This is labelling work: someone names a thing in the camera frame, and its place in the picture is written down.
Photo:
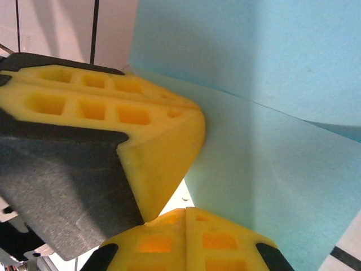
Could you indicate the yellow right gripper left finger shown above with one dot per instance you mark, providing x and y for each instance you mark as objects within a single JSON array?
[{"x": 158, "y": 248}]

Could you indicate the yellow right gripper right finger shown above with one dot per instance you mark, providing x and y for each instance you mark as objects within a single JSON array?
[{"x": 220, "y": 242}]

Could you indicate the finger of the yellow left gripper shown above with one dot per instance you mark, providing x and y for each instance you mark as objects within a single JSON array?
[
  {"x": 112, "y": 82},
  {"x": 158, "y": 158}
]

